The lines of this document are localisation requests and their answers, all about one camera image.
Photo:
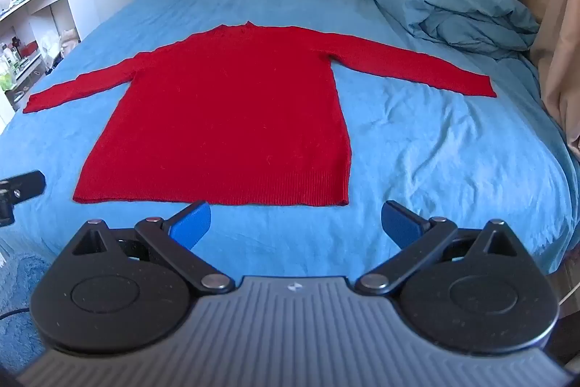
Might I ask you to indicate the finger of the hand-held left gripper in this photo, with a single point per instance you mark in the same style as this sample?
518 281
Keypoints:
27 184

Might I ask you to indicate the white shelf unit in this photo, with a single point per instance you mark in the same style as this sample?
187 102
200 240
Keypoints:
36 15

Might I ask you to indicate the blue bed sheet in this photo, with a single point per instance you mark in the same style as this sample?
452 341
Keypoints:
421 142

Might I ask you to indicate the blue duvet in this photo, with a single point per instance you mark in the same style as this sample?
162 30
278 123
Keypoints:
444 6

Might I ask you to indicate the red knit sweater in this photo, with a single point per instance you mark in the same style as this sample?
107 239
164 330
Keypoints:
226 110

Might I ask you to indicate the blue fluffy rug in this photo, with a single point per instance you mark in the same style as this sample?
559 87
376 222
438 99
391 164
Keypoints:
18 292

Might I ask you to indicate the beige curtain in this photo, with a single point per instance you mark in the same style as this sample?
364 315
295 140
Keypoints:
555 6

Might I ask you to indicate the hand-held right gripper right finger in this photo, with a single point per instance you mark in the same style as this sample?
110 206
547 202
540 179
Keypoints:
398 226

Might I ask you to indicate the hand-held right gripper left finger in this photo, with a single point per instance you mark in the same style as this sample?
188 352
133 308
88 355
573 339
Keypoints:
192 226

